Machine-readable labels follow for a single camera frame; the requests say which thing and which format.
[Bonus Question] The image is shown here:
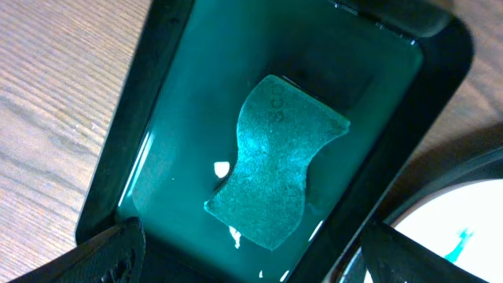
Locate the green scouring sponge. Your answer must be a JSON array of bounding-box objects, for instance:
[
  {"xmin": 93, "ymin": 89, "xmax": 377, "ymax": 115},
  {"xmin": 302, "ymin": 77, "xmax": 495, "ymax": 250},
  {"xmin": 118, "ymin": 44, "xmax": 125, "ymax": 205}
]
[{"xmin": 204, "ymin": 75, "xmax": 351, "ymax": 250}]

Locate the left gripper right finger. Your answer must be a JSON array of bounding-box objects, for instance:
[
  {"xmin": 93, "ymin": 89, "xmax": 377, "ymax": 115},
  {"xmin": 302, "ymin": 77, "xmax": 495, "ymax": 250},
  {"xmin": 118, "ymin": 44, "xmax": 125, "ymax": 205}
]
[{"xmin": 361, "ymin": 222, "xmax": 484, "ymax": 283}]

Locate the white plate with green stain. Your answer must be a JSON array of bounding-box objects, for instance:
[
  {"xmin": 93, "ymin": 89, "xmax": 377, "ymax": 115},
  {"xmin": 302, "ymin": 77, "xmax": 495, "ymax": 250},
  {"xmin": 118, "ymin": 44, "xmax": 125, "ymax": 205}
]
[{"xmin": 363, "ymin": 178, "xmax": 503, "ymax": 283}]

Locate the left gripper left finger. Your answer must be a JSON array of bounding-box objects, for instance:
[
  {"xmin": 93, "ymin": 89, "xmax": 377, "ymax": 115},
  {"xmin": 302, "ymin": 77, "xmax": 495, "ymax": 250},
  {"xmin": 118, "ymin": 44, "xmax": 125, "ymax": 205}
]
[{"xmin": 11, "ymin": 218, "xmax": 145, "ymax": 283}]

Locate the round black tray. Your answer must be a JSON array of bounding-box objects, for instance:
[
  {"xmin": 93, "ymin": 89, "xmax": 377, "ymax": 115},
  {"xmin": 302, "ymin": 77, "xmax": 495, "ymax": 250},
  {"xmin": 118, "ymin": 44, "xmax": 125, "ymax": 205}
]
[{"xmin": 325, "ymin": 148, "xmax": 502, "ymax": 282}]

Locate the rectangular black tray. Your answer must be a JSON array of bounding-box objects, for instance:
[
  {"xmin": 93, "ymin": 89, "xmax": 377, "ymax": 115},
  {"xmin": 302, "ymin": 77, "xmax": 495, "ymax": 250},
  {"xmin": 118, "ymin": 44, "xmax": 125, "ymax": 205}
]
[{"xmin": 75, "ymin": 0, "xmax": 474, "ymax": 282}]

